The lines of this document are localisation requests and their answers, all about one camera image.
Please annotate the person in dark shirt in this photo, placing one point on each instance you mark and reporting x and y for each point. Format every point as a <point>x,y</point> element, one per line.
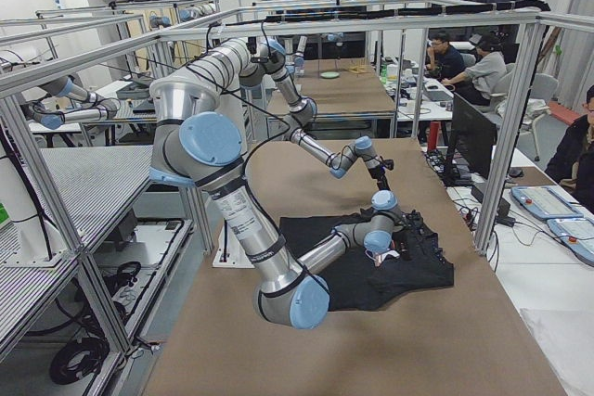
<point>444,60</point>

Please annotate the teach pendant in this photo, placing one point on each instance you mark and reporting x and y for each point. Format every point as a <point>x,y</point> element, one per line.
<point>577,235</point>
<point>544,203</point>

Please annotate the black printed t-shirt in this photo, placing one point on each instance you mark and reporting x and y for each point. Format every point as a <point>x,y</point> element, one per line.
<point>354,281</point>

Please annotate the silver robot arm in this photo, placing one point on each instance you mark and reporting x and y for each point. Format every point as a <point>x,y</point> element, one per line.
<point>291,292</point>
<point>195,144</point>

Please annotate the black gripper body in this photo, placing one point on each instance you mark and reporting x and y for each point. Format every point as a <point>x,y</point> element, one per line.
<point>405,245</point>
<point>380,181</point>

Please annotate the person in grey hoodie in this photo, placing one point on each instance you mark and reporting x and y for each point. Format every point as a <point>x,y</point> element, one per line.
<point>476,83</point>

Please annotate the person in black jacket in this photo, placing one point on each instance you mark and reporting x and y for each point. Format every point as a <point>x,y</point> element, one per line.
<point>572,164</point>

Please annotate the aluminium cage frame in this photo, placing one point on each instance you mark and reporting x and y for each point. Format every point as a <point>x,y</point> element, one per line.
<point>533,13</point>

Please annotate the black computer monitor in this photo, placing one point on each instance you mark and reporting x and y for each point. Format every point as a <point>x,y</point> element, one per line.
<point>473,136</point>

